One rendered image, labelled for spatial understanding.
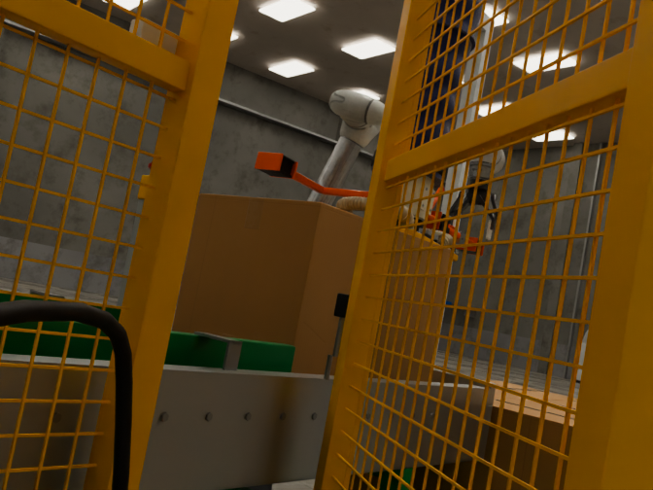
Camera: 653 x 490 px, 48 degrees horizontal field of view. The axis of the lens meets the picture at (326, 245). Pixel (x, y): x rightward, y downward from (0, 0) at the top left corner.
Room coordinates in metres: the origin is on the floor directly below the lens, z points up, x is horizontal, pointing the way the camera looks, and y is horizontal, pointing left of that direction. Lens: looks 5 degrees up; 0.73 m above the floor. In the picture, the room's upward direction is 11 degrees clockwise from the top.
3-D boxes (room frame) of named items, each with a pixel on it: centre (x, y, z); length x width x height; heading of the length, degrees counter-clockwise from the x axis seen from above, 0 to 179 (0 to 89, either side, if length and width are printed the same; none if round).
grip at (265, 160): (2.05, 0.18, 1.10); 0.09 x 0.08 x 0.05; 57
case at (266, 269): (1.91, -0.01, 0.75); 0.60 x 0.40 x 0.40; 141
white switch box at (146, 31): (0.94, 0.28, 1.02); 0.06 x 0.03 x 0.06; 141
